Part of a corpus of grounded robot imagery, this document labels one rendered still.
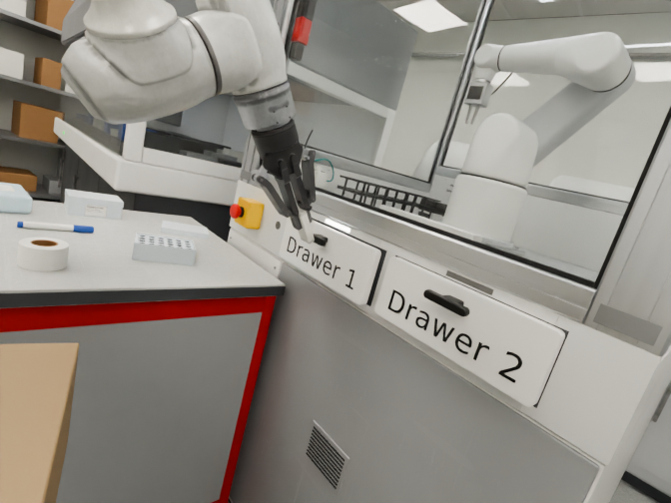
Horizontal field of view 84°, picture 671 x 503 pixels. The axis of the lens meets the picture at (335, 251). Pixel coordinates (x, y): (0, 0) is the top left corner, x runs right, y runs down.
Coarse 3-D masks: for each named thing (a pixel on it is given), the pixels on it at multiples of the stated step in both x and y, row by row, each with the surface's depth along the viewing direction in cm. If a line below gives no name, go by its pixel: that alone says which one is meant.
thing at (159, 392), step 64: (0, 256) 65; (128, 256) 80; (0, 320) 57; (64, 320) 62; (128, 320) 69; (192, 320) 78; (256, 320) 88; (128, 384) 73; (192, 384) 83; (128, 448) 78; (192, 448) 89
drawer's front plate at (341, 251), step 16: (288, 224) 88; (320, 224) 81; (288, 240) 88; (336, 240) 75; (352, 240) 72; (288, 256) 87; (304, 256) 83; (320, 256) 79; (336, 256) 75; (352, 256) 72; (368, 256) 69; (320, 272) 79; (336, 272) 75; (368, 272) 69; (336, 288) 75; (368, 288) 70
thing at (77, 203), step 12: (72, 192) 101; (84, 192) 104; (72, 204) 98; (84, 204) 99; (96, 204) 101; (108, 204) 103; (120, 204) 104; (84, 216) 100; (96, 216) 102; (108, 216) 104; (120, 216) 106
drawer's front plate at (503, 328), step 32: (384, 288) 67; (416, 288) 62; (448, 288) 58; (448, 320) 58; (480, 320) 54; (512, 320) 51; (448, 352) 57; (480, 352) 54; (544, 352) 48; (512, 384) 50; (544, 384) 49
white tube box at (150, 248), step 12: (144, 240) 83; (156, 240) 85; (168, 240) 88; (180, 240) 90; (192, 240) 91; (144, 252) 80; (156, 252) 81; (168, 252) 82; (180, 252) 83; (192, 252) 84; (192, 264) 85
